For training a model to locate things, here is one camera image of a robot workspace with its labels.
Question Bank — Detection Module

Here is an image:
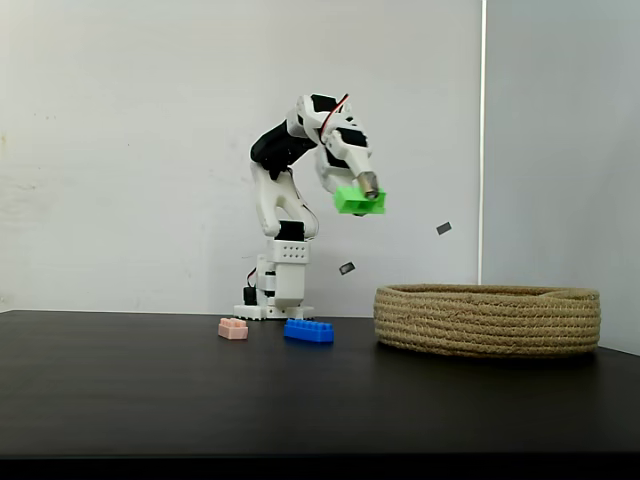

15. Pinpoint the pink lego block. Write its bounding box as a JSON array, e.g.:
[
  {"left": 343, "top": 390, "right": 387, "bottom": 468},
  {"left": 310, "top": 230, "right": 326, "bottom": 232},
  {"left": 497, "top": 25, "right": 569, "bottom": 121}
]
[{"left": 217, "top": 317, "right": 250, "bottom": 341}]

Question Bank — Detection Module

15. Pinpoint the woven rope basket tray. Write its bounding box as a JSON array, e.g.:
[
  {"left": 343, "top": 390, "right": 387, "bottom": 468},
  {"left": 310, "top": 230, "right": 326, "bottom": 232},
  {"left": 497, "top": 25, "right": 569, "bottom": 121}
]
[{"left": 373, "top": 283, "right": 601, "bottom": 358}]

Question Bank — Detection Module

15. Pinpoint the green lego block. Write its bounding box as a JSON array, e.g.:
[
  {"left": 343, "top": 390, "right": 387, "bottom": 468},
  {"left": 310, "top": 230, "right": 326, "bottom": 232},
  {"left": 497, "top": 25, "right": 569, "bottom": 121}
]
[{"left": 333, "top": 186, "right": 389, "bottom": 217}]

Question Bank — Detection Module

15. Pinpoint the blue lego block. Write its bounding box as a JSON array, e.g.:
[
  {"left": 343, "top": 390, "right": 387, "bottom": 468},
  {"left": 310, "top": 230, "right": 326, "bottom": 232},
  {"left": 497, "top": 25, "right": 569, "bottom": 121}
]
[{"left": 283, "top": 318, "right": 335, "bottom": 344}]

